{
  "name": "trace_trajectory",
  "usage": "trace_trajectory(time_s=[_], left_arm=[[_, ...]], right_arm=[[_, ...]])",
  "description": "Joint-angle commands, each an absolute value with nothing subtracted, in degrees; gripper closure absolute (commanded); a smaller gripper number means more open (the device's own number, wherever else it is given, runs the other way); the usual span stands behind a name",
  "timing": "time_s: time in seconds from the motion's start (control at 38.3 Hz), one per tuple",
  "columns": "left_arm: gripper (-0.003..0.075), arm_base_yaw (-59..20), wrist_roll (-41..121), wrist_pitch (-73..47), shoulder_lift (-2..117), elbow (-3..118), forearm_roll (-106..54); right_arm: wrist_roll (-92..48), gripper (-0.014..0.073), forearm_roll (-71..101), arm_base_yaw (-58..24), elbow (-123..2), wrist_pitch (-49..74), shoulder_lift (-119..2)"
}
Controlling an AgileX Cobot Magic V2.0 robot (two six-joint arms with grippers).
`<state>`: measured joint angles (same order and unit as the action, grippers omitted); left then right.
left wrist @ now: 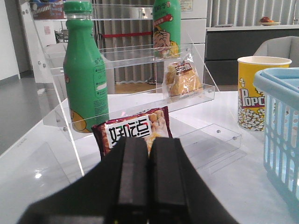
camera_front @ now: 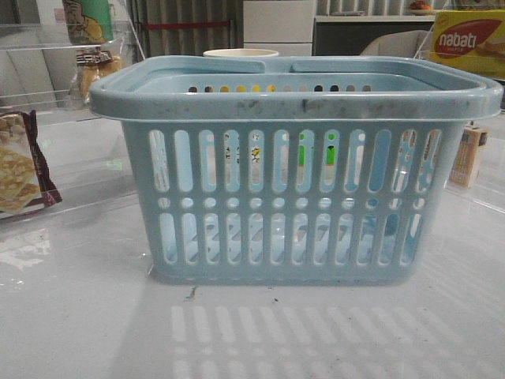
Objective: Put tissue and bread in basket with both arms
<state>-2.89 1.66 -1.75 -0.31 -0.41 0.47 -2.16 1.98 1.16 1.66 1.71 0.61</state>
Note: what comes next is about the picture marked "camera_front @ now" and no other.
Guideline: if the clear acrylic display shelf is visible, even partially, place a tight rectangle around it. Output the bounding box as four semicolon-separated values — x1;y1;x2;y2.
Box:
0;0;149;222

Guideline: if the green cartoon drink bottle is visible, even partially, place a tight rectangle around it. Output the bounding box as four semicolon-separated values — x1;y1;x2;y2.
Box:
62;0;114;45

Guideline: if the brown cracker snack packet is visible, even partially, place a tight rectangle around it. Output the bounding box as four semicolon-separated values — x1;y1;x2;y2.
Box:
1;111;62;220

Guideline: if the bread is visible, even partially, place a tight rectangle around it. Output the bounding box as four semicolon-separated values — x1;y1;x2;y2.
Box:
71;47;123;103

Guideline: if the fruit plate on counter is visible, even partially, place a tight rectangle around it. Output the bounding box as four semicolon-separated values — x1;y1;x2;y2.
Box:
408;0;433;16

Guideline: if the yellow nabati wafer box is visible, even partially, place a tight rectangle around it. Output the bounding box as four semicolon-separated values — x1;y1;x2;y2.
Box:
427;9;504;80

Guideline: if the light blue plastic basket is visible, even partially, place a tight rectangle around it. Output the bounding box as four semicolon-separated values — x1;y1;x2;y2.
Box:
89;55;503;284

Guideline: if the grey armchair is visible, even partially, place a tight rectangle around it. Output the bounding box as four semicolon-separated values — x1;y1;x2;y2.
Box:
361;30;432;58

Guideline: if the clear acrylic right shelf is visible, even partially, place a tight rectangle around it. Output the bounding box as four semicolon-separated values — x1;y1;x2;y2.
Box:
413;0;505;206

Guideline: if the small beige snack box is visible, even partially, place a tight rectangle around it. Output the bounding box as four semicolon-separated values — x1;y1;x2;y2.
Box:
449;126;488;188

